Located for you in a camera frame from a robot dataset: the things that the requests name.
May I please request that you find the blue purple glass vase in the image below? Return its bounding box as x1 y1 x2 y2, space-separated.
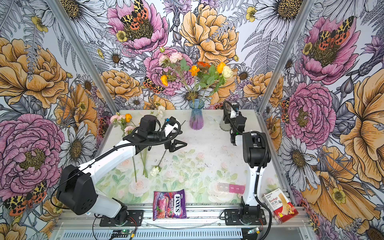
189 99 205 130

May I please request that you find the white rose flower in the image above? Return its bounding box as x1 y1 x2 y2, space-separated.
209 62 234 98

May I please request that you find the yellow orange rose flower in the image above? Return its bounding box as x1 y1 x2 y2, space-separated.
203 62 227 97

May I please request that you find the orange gerbera flower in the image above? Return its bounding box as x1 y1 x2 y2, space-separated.
197 62 211 72

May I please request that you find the yellow orange poppy stem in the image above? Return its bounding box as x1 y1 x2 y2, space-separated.
161 66 200 97

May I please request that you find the pink carnation flower stem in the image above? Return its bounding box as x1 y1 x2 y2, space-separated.
159 48 194 96

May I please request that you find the clear grey glass vase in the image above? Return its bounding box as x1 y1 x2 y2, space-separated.
220 116 231 132

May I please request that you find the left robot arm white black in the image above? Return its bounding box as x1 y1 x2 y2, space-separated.
56 115 187 226

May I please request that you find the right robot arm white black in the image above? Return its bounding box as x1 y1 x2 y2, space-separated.
223 113 271 225

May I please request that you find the orange poppy stem on table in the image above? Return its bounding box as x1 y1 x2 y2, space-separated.
125 114 149 178

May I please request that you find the purple Fox's candy bag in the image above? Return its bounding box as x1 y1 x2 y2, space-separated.
153 190 187 221

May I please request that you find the pink white pill organizer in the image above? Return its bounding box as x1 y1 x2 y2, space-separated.
217 183 246 195

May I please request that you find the red bandage box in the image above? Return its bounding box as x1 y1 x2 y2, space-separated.
263 189 299 224

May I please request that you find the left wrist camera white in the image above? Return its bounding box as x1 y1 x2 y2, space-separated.
164 117 182 137

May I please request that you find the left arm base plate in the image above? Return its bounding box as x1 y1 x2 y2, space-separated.
100 210 144 227

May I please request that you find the aluminium rail front frame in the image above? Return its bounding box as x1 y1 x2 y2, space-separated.
51 204 316 240

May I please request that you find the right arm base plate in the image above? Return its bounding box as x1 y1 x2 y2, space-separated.
223 209 267 226

